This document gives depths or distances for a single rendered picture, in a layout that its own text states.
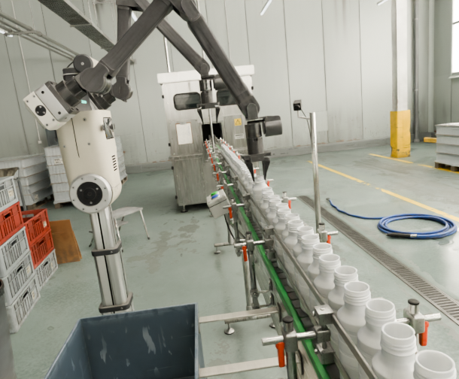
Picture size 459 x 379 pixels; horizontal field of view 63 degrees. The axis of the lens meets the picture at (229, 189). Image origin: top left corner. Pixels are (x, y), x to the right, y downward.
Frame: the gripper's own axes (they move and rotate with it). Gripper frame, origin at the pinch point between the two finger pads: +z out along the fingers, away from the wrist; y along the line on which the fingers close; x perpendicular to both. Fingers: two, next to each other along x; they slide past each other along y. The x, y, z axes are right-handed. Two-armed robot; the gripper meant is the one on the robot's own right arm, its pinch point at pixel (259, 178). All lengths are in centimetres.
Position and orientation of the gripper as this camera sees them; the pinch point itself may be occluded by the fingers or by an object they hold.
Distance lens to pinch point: 134.2
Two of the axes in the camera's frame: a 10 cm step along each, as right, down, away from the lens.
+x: -0.9, -1.8, 9.8
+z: 1.4, 9.7, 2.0
